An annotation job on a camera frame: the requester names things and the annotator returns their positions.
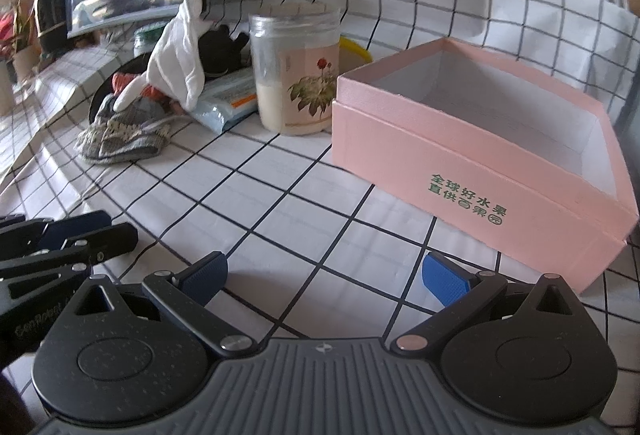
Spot grey knitted cloth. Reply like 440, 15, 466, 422
75, 95, 176, 165

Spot black cap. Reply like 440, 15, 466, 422
88, 52, 151, 124

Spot black plush toy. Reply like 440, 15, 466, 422
198, 24, 250, 80

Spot yellow rimmed round pad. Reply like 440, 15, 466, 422
338, 36, 373, 74

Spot pink cardboard box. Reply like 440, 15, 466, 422
332, 38, 638, 291

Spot potted plant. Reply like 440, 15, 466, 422
1, 0, 39, 83

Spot green lid jar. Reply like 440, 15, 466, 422
134, 21, 168, 57

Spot black speaker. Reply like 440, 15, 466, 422
34, 0, 72, 54

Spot clear jar floral label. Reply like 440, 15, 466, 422
250, 2, 341, 136

